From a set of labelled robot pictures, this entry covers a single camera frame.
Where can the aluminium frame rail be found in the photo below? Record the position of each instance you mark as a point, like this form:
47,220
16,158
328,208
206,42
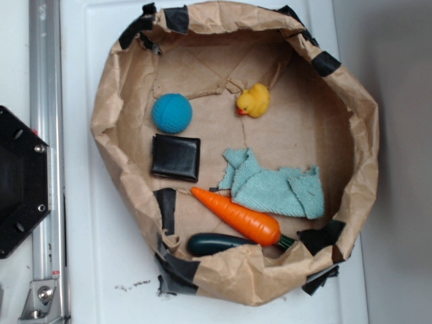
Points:
48,239

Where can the blue rubber ball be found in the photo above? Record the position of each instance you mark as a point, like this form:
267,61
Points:
172,113

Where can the light blue cloth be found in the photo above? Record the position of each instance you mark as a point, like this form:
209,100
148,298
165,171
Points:
288,191

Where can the yellow rubber duck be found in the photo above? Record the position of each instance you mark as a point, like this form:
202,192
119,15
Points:
254,101

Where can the orange plastic carrot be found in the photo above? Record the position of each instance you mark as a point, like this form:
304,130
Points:
259,227

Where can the metal corner bracket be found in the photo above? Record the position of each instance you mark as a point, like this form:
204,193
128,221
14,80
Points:
42,304

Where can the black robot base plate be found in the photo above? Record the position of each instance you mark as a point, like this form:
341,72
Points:
24,181

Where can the brown paper bag tray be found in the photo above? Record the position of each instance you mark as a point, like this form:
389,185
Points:
319,114

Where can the dark green toy cucumber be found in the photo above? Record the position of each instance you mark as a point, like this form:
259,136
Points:
204,244

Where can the black folded wallet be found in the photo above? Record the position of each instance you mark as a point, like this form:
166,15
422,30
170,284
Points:
176,157

